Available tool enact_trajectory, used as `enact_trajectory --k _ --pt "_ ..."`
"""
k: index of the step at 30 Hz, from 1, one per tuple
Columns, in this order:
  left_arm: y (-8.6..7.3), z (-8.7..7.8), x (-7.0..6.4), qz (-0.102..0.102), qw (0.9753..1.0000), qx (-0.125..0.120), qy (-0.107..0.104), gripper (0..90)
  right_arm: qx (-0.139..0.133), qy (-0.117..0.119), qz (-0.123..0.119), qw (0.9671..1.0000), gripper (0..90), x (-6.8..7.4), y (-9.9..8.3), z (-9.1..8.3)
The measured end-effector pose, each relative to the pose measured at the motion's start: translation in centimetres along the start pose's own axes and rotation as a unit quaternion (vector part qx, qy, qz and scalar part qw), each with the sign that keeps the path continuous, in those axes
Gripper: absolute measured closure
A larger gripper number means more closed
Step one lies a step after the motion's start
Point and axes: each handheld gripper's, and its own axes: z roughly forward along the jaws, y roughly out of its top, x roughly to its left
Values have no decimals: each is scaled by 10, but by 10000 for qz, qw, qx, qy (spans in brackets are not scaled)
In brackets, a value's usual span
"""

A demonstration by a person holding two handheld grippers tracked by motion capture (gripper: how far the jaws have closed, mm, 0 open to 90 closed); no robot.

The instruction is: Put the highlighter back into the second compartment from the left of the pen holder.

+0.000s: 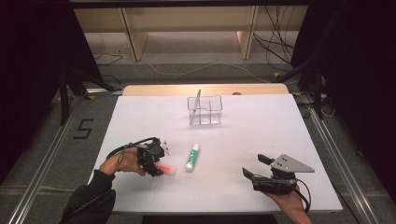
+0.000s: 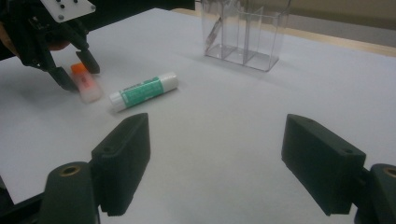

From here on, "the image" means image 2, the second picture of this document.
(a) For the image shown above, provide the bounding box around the green and white glue stick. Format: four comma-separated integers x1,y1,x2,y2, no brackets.
108,71,180,114

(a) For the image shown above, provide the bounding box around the translucent white pen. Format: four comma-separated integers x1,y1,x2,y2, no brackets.
205,6,227,50

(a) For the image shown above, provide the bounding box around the clear acrylic organizer box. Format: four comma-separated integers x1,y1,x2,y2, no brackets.
200,0,292,73

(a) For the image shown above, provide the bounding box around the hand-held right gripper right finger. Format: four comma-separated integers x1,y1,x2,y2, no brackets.
281,113,367,217

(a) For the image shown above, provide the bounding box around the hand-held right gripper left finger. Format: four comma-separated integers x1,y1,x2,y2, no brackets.
91,112,151,217

